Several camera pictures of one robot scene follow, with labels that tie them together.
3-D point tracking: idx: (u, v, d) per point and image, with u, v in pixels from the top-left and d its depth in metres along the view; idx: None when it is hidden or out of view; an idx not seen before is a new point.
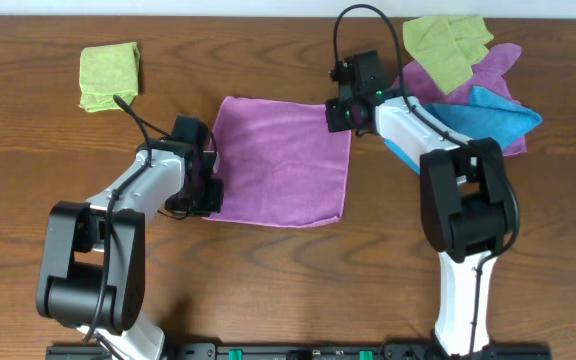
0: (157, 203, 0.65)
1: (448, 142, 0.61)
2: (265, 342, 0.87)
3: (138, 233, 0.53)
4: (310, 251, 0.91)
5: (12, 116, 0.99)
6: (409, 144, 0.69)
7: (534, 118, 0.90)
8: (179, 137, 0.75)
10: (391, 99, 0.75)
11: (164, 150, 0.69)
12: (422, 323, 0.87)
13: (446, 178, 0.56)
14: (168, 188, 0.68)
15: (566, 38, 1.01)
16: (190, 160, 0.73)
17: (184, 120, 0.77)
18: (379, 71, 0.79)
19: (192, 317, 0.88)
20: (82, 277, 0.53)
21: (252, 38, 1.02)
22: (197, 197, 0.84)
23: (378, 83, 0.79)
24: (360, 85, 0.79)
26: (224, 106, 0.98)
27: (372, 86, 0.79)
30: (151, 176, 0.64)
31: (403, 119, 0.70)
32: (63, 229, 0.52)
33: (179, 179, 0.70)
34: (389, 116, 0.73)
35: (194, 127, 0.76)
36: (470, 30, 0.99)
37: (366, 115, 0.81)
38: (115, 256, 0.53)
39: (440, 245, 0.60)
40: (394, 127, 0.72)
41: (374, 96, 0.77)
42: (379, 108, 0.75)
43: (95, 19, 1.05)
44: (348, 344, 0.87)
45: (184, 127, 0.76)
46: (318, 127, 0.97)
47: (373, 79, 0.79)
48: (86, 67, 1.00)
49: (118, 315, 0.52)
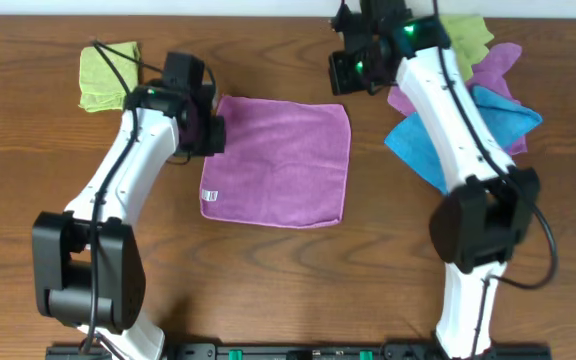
0: (151, 174, 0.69)
1: (487, 164, 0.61)
2: (265, 343, 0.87)
3: (126, 245, 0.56)
4: (310, 251, 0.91)
5: (12, 115, 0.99)
6: (437, 129, 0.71)
7: (534, 118, 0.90)
8: (171, 81, 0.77)
10: (424, 51, 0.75)
11: (149, 111, 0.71)
12: (422, 323, 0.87)
13: (476, 207, 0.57)
14: (163, 150, 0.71)
15: (567, 38, 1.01)
16: (184, 110, 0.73)
17: (175, 60, 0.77)
18: (400, 6, 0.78)
19: (192, 317, 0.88)
20: (75, 283, 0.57)
21: (252, 38, 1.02)
22: (198, 142, 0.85)
23: (399, 15, 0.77)
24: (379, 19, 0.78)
26: (224, 105, 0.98)
27: (393, 18, 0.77)
30: (140, 153, 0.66)
31: (439, 97, 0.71)
32: (50, 243, 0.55)
33: (174, 139, 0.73)
34: (419, 74, 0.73)
35: (185, 69, 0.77)
36: (471, 29, 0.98)
37: (386, 53, 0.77)
38: (104, 266, 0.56)
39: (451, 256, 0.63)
40: (426, 102, 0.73)
41: (398, 27, 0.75)
42: (406, 61, 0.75)
43: (95, 19, 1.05)
44: (348, 344, 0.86)
45: (176, 68, 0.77)
46: (317, 127, 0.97)
47: (394, 12, 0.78)
48: (86, 67, 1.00)
49: (113, 315, 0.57)
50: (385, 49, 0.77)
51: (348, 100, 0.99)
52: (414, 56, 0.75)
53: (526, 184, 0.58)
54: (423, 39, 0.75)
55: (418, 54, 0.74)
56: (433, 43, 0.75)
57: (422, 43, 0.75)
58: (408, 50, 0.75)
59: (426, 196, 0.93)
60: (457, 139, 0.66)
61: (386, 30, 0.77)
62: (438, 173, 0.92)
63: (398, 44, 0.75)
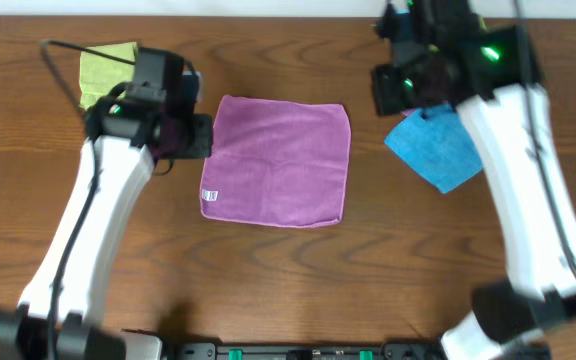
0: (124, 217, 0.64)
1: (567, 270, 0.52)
2: (265, 343, 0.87)
3: (90, 340, 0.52)
4: (310, 251, 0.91)
5: (12, 115, 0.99)
6: (498, 200, 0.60)
7: None
8: (142, 82, 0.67)
10: (506, 88, 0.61)
11: (112, 135, 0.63)
12: (422, 323, 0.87)
13: (548, 318, 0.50)
14: (126, 197, 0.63)
15: (568, 37, 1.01)
16: (156, 126, 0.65)
17: (145, 57, 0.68)
18: (464, 9, 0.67)
19: (192, 317, 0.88)
20: None
21: (252, 38, 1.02)
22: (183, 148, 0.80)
23: (463, 23, 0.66)
24: (438, 28, 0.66)
26: (224, 104, 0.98)
27: (457, 26, 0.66)
30: (104, 200, 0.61)
31: (515, 161, 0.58)
32: (8, 344, 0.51)
33: (144, 166, 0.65)
34: (499, 128, 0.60)
35: (161, 67, 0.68)
36: None
37: (454, 74, 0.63)
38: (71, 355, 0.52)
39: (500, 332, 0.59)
40: (498, 167, 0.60)
41: (460, 41, 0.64)
42: (481, 104, 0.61)
43: (95, 19, 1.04)
44: (348, 344, 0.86)
45: (147, 67, 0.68)
46: (317, 127, 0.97)
47: (457, 17, 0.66)
48: (86, 67, 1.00)
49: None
50: (453, 69, 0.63)
51: (348, 99, 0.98)
52: (494, 100, 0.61)
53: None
54: (506, 68, 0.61)
55: (500, 100, 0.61)
56: (515, 82, 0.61)
57: (504, 78, 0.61)
58: (487, 82, 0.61)
59: (426, 196, 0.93)
60: (536, 224, 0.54)
61: (449, 43, 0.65)
62: (438, 172, 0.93)
63: (470, 62, 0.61)
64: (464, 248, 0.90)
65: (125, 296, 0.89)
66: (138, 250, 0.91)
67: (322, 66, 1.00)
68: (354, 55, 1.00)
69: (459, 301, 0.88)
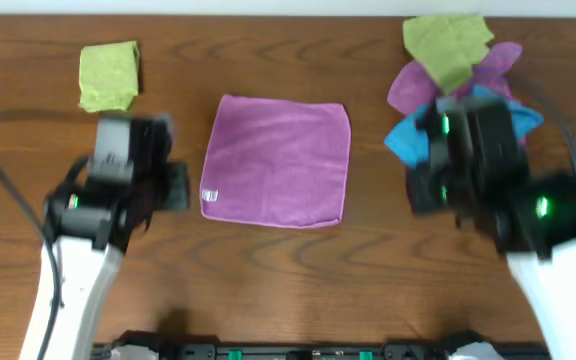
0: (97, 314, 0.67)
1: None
2: (265, 343, 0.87)
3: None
4: (310, 251, 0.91)
5: (11, 115, 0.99)
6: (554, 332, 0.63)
7: (535, 118, 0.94)
8: (107, 156, 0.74)
10: (549, 232, 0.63)
11: (69, 237, 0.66)
12: (422, 323, 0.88)
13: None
14: (96, 292, 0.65)
15: (570, 36, 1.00)
16: (121, 213, 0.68)
17: (108, 130, 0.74)
18: (507, 138, 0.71)
19: (192, 317, 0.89)
20: None
21: (252, 38, 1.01)
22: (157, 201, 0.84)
23: (505, 161, 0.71)
24: (483, 163, 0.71)
26: (223, 104, 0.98)
27: (500, 163, 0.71)
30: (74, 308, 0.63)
31: (573, 319, 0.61)
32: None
33: (110, 261, 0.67)
34: (557, 293, 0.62)
35: (125, 139, 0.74)
36: (471, 29, 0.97)
37: (501, 230, 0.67)
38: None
39: None
40: (550, 309, 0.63)
41: (509, 191, 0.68)
42: (534, 262, 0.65)
43: (95, 19, 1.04)
44: (348, 344, 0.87)
45: (114, 140, 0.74)
46: (317, 128, 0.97)
47: (501, 150, 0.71)
48: (86, 67, 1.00)
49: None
50: (502, 227, 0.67)
51: (349, 99, 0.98)
52: (549, 259, 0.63)
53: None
54: (558, 232, 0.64)
55: (557, 250, 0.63)
56: (571, 237, 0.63)
57: (561, 239, 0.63)
58: (541, 239, 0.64)
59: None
60: None
61: (497, 191, 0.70)
62: None
63: (522, 220, 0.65)
64: (465, 248, 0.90)
65: (126, 296, 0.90)
66: (138, 250, 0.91)
67: (322, 65, 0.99)
68: (354, 54, 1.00)
69: (459, 302, 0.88)
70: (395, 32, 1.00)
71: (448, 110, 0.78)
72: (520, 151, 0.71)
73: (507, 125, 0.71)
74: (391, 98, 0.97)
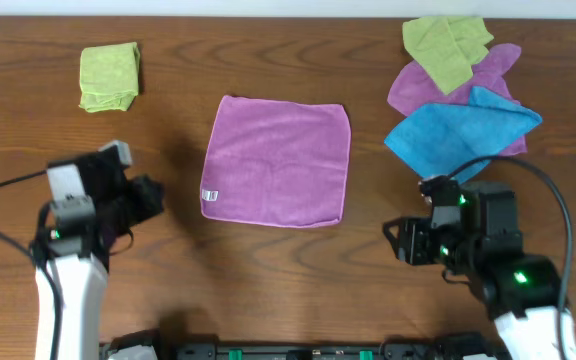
0: (94, 321, 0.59)
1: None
2: (266, 342, 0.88)
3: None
4: (310, 251, 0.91)
5: (13, 116, 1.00)
6: None
7: (534, 118, 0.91)
8: (65, 196, 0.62)
10: (537, 306, 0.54)
11: (62, 254, 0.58)
12: (422, 322, 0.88)
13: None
14: (92, 298, 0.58)
15: (570, 37, 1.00)
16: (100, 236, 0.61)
17: (56, 171, 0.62)
18: (512, 225, 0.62)
19: (193, 317, 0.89)
20: None
21: (252, 38, 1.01)
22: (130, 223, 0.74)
23: (509, 241, 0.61)
24: (484, 238, 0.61)
26: (224, 105, 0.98)
27: (500, 242, 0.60)
30: (69, 335, 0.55)
31: None
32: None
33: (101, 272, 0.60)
34: (534, 348, 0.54)
35: (75, 177, 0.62)
36: (470, 30, 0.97)
37: (489, 295, 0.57)
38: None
39: None
40: None
41: (500, 262, 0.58)
42: (511, 317, 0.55)
43: (94, 19, 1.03)
44: (348, 344, 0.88)
45: (65, 182, 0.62)
46: (317, 128, 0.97)
47: (503, 232, 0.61)
48: (86, 67, 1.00)
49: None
50: (489, 292, 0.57)
51: (349, 100, 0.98)
52: (525, 317, 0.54)
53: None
54: (538, 302, 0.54)
55: (530, 309, 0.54)
56: (549, 301, 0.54)
57: (538, 305, 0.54)
58: (519, 303, 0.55)
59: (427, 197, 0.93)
60: None
61: (494, 264, 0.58)
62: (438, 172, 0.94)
63: (510, 303, 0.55)
64: None
65: (127, 297, 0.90)
66: (138, 250, 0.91)
67: (322, 66, 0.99)
68: (355, 55, 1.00)
69: (459, 301, 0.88)
70: (395, 33, 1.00)
71: (469, 192, 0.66)
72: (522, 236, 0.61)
73: (513, 210, 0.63)
74: (390, 97, 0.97)
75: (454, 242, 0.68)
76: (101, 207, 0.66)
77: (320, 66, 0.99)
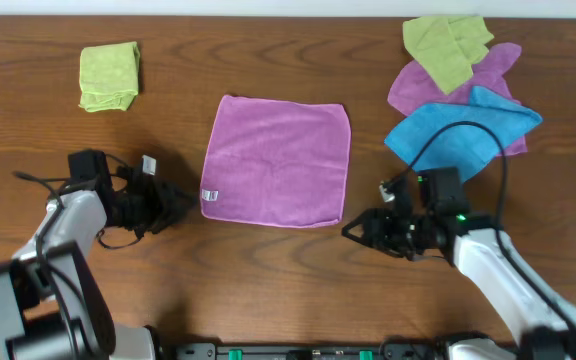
0: (88, 241, 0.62)
1: (556, 314, 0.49)
2: (265, 342, 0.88)
3: (78, 258, 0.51)
4: (310, 251, 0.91)
5: (12, 116, 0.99)
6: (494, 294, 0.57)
7: (534, 118, 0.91)
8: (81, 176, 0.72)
10: (479, 230, 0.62)
11: (72, 193, 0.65)
12: (422, 322, 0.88)
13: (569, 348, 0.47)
14: (89, 214, 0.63)
15: (571, 37, 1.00)
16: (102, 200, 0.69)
17: (79, 160, 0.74)
18: (458, 192, 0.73)
19: (193, 317, 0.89)
20: (42, 333, 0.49)
21: (252, 38, 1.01)
22: (144, 218, 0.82)
23: (456, 205, 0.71)
24: (436, 202, 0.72)
26: (224, 105, 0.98)
27: (451, 204, 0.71)
30: (69, 218, 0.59)
31: (494, 265, 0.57)
32: (3, 292, 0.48)
33: (101, 207, 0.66)
34: (472, 249, 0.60)
35: (90, 161, 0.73)
36: (470, 30, 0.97)
37: (441, 242, 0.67)
38: (70, 293, 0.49)
39: None
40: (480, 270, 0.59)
41: (451, 217, 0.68)
42: (461, 240, 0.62)
43: (94, 18, 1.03)
44: (348, 344, 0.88)
45: (82, 167, 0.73)
46: (317, 128, 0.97)
47: (451, 198, 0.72)
48: (85, 67, 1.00)
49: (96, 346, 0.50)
50: (441, 239, 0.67)
51: (348, 100, 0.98)
52: (467, 234, 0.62)
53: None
54: (477, 226, 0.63)
55: (471, 231, 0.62)
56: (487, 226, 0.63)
57: (476, 229, 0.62)
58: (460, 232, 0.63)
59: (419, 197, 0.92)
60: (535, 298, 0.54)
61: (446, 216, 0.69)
62: None
63: (456, 233, 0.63)
64: None
65: (126, 296, 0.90)
66: (138, 250, 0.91)
67: (322, 66, 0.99)
68: (355, 54, 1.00)
69: (459, 302, 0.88)
70: (395, 32, 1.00)
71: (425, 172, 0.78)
72: (467, 202, 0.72)
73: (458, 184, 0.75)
74: (390, 97, 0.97)
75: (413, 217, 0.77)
76: (113, 193, 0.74)
77: (316, 55, 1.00)
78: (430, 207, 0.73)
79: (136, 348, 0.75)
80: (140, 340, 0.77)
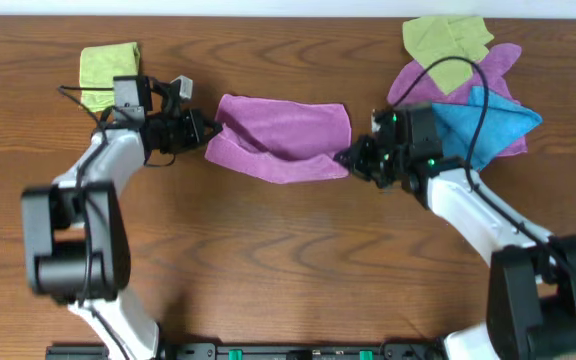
0: (125, 175, 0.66)
1: (524, 235, 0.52)
2: (265, 342, 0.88)
3: (111, 197, 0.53)
4: (310, 251, 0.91)
5: (12, 116, 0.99)
6: (471, 229, 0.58)
7: (534, 118, 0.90)
8: (124, 103, 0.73)
10: (449, 172, 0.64)
11: (118, 129, 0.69)
12: (422, 322, 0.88)
13: (540, 267, 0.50)
14: (130, 161, 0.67)
15: (568, 38, 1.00)
16: (147, 135, 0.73)
17: (123, 84, 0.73)
18: (433, 134, 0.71)
19: (193, 317, 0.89)
20: (65, 252, 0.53)
21: (251, 38, 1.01)
22: (177, 144, 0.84)
23: (431, 147, 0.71)
24: (409, 146, 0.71)
26: (223, 104, 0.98)
27: (423, 147, 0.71)
30: (113, 153, 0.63)
31: (464, 198, 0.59)
32: (40, 212, 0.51)
33: (141, 151, 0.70)
34: (436, 191, 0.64)
35: (133, 88, 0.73)
36: (471, 30, 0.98)
37: (415, 187, 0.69)
38: (97, 226, 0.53)
39: (504, 346, 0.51)
40: (455, 208, 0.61)
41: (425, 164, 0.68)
42: (432, 181, 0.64)
43: (95, 19, 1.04)
44: (348, 344, 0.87)
45: (123, 93, 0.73)
46: (321, 127, 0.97)
47: (426, 141, 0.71)
48: (86, 67, 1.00)
49: (111, 275, 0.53)
50: (415, 183, 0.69)
51: (349, 100, 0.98)
52: (437, 176, 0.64)
53: None
54: (444, 168, 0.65)
55: (441, 173, 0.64)
56: (456, 167, 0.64)
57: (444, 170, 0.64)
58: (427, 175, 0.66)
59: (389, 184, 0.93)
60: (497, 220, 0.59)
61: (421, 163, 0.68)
62: None
63: (427, 175, 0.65)
64: (464, 248, 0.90)
65: None
66: (137, 249, 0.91)
67: (323, 66, 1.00)
68: (354, 54, 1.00)
69: (459, 301, 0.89)
70: (395, 33, 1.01)
71: (398, 110, 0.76)
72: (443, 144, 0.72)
73: (433, 120, 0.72)
74: (390, 97, 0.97)
75: (389, 149, 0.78)
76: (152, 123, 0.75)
77: (315, 55, 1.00)
78: (405, 144, 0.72)
79: (144, 335, 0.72)
80: (149, 327, 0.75)
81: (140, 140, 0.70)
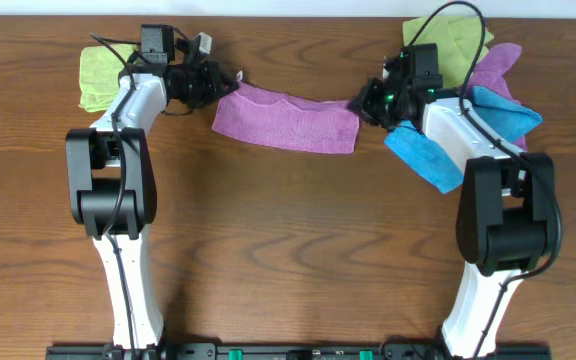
0: (151, 116, 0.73)
1: (499, 151, 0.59)
2: (265, 342, 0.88)
3: (143, 143, 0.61)
4: (310, 251, 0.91)
5: (11, 115, 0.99)
6: (458, 147, 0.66)
7: (535, 118, 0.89)
8: (149, 50, 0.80)
10: (445, 98, 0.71)
11: (141, 73, 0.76)
12: (422, 322, 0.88)
13: (509, 178, 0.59)
14: (153, 107, 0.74)
15: (569, 38, 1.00)
16: (169, 79, 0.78)
17: (148, 31, 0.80)
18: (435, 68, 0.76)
19: (193, 316, 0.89)
20: (103, 187, 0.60)
21: (251, 38, 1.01)
22: (198, 92, 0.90)
23: (431, 81, 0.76)
24: (413, 79, 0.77)
26: (224, 102, 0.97)
27: (425, 80, 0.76)
30: (139, 97, 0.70)
31: (454, 122, 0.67)
32: (81, 152, 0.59)
33: (164, 96, 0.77)
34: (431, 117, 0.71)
35: (157, 33, 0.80)
36: (470, 30, 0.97)
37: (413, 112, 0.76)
38: (132, 166, 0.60)
39: (469, 251, 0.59)
40: (444, 128, 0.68)
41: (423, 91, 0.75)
42: (428, 106, 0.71)
43: (95, 19, 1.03)
44: (348, 344, 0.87)
45: (148, 38, 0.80)
46: (323, 110, 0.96)
47: (428, 74, 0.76)
48: (85, 66, 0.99)
49: (141, 209, 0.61)
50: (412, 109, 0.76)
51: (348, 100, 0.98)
52: (434, 101, 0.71)
53: (542, 168, 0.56)
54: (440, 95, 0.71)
55: (438, 99, 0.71)
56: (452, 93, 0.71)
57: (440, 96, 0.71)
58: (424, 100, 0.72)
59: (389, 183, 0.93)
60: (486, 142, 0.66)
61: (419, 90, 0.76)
62: (439, 171, 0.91)
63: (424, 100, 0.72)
64: None
65: None
66: None
67: (323, 66, 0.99)
68: (354, 54, 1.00)
69: None
70: (395, 33, 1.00)
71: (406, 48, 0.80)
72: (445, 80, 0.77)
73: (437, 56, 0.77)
74: None
75: (395, 89, 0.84)
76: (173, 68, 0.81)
77: (315, 55, 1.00)
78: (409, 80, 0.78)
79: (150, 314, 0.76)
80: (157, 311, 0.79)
81: (164, 87, 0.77)
